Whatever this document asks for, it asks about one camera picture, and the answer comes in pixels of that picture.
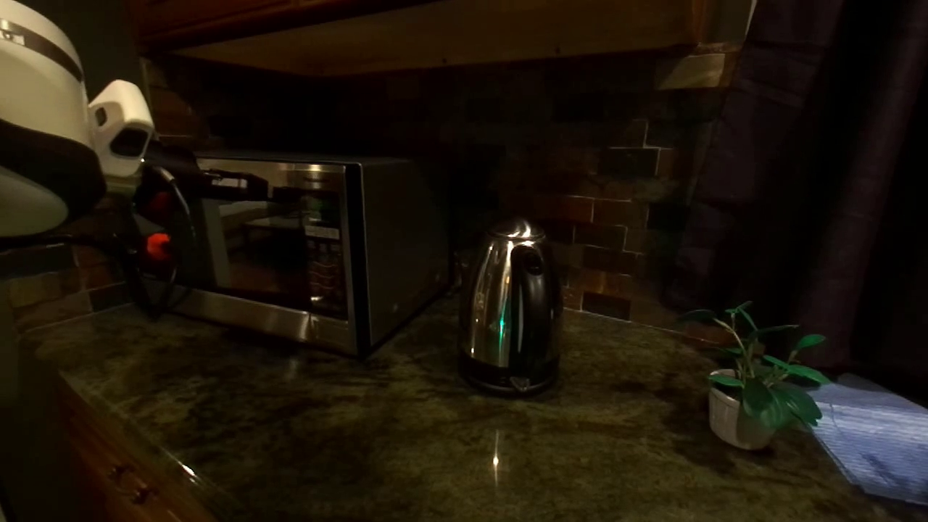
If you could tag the wooden base cabinet with handles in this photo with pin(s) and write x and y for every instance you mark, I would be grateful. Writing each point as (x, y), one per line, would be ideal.
(82, 465)

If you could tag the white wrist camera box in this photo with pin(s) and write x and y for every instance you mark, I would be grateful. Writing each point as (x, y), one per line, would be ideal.
(119, 128)

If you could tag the dark curtain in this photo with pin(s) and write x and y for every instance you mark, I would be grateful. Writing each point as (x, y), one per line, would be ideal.
(812, 202)

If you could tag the stainless steel electric kettle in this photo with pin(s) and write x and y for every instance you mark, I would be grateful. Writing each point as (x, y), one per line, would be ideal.
(512, 311)

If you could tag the wooden upper cabinet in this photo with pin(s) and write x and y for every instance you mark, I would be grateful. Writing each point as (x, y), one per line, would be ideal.
(382, 37)

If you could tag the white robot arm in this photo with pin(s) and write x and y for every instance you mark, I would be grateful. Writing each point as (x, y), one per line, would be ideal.
(62, 149)

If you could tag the blue cloth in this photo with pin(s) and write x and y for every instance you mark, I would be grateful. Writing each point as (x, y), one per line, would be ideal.
(877, 439)

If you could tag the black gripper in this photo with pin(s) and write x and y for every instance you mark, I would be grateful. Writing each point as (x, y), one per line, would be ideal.
(161, 252)

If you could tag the stainless steel microwave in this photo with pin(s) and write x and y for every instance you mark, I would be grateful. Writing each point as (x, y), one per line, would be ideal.
(320, 252)

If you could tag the green plant in white pot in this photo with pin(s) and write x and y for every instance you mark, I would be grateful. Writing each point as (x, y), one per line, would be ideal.
(757, 395)

